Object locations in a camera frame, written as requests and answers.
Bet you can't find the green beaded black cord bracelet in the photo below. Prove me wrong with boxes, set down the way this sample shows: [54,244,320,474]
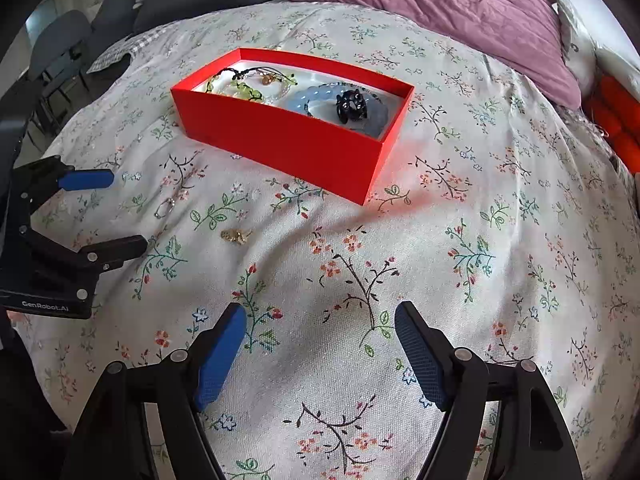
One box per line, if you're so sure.
[203,65,300,106]

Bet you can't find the grey chair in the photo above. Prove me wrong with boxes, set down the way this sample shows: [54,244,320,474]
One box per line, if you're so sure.
[27,0,149,111]

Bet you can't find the white patterned pillow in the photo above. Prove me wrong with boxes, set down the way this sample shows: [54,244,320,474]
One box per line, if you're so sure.
[555,0,639,100]

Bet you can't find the mauve pillow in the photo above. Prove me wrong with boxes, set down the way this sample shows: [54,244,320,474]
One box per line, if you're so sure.
[293,0,582,110]

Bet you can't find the orange knotted cushion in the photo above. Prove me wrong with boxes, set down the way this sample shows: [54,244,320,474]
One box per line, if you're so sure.
[582,75,640,174]

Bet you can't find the floral bed cover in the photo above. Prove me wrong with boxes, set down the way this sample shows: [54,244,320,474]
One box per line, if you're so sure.
[12,2,639,479]

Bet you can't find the grey checked sheet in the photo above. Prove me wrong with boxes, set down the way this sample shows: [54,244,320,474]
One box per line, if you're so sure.
[86,25,171,74]

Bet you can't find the gold earrings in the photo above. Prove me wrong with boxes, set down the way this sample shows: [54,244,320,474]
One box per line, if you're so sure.
[220,229,253,246]

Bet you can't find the red jewelry box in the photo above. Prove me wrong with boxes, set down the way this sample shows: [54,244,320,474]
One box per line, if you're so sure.
[171,48,414,205]

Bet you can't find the black hair claw clip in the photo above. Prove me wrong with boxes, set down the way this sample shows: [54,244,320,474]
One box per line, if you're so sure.
[335,89,368,125]

